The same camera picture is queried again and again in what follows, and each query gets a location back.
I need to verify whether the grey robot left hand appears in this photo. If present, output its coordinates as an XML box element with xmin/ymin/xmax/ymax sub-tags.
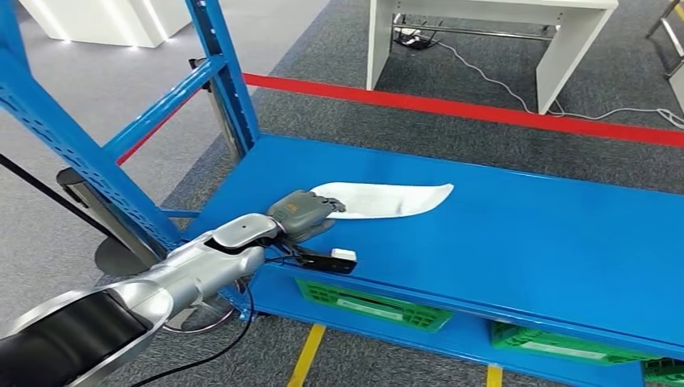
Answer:
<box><xmin>265</xmin><ymin>189</ymin><xmax>348</xmax><ymax>244</ymax></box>

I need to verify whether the white desk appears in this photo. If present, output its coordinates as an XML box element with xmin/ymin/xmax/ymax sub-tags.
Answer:
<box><xmin>365</xmin><ymin>0</ymin><xmax>619</xmax><ymax>114</ymax></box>

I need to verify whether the white curved panel part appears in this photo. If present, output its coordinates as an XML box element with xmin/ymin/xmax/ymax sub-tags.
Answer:
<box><xmin>310</xmin><ymin>182</ymin><xmax>455</xmax><ymax>221</ymax></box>

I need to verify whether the thin white cable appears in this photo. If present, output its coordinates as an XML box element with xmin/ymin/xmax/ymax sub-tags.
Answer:
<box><xmin>436</xmin><ymin>41</ymin><xmax>684</xmax><ymax>131</ymax></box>

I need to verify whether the long red barrier belt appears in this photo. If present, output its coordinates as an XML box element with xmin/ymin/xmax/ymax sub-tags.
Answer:
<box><xmin>243</xmin><ymin>73</ymin><xmax>684</xmax><ymax>149</ymax></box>

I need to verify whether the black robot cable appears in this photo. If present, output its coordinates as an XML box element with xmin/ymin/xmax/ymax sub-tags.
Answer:
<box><xmin>131</xmin><ymin>277</ymin><xmax>256</xmax><ymax>387</ymax></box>

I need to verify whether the short red barrier belt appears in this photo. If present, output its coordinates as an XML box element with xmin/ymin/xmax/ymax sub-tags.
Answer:
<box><xmin>116</xmin><ymin>88</ymin><xmax>212</xmax><ymax>167</ymax></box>

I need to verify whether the chrome stanchion post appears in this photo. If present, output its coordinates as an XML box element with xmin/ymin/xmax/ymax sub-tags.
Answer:
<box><xmin>188</xmin><ymin>57</ymin><xmax>244</xmax><ymax>161</ymax></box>
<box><xmin>56</xmin><ymin>167</ymin><xmax>236</xmax><ymax>335</ymax></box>

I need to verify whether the metal frame table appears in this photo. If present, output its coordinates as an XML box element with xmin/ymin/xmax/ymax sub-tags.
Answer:
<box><xmin>645</xmin><ymin>0</ymin><xmax>684</xmax><ymax>114</ymax></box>

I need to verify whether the black power strip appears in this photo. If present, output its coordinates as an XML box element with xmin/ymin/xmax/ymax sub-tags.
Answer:
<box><xmin>392</xmin><ymin>27</ymin><xmax>440</xmax><ymax>51</ymax></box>

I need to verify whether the white lit counter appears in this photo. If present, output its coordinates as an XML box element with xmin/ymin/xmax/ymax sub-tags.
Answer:
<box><xmin>19</xmin><ymin>0</ymin><xmax>194</xmax><ymax>49</ymax></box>

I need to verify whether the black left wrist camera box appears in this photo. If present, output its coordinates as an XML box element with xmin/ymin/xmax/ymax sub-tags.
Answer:
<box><xmin>288</xmin><ymin>247</ymin><xmax>358</xmax><ymax>276</ymax></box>

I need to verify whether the blue metal shelf rack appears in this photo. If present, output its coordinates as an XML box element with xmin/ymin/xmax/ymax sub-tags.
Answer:
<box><xmin>0</xmin><ymin>0</ymin><xmax>684</xmax><ymax>387</ymax></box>

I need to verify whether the black tether strap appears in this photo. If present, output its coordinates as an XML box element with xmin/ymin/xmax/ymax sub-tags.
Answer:
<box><xmin>0</xmin><ymin>153</ymin><xmax>116</xmax><ymax>239</ymax></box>

